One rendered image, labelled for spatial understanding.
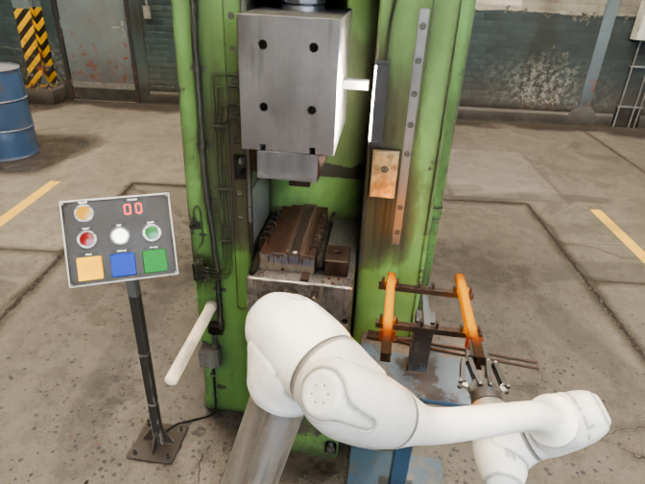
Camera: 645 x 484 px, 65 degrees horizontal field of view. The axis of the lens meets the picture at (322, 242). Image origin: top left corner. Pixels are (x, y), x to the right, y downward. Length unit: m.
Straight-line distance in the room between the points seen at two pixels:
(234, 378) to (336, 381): 1.76
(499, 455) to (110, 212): 1.33
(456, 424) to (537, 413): 0.18
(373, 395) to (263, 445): 0.27
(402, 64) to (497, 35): 6.15
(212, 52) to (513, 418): 1.37
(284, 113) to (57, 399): 1.87
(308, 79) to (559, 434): 1.12
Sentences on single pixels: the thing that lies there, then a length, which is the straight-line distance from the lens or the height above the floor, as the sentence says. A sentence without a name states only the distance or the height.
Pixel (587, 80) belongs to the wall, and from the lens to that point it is 8.34.
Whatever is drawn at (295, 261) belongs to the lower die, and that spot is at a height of 0.96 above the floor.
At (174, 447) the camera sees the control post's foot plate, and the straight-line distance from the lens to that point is 2.47.
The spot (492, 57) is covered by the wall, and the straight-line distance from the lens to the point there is 7.83.
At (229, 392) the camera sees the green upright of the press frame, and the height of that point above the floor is 0.13.
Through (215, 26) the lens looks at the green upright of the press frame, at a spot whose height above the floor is 1.71.
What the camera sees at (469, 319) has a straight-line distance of 1.59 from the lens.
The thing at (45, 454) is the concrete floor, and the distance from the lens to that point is 2.64.
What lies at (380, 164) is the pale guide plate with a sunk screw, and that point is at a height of 1.31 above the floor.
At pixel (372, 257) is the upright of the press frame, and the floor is 0.93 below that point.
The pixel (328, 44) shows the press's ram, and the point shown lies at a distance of 1.54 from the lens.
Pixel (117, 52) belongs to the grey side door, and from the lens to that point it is 8.23.
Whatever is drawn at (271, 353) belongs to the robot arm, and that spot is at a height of 1.36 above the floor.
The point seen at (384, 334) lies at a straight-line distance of 1.46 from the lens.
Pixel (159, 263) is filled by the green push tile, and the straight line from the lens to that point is 1.76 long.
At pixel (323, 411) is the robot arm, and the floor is 1.39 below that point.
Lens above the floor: 1.89
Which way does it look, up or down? 29 degrees down
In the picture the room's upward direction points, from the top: 3 degrees clockwise
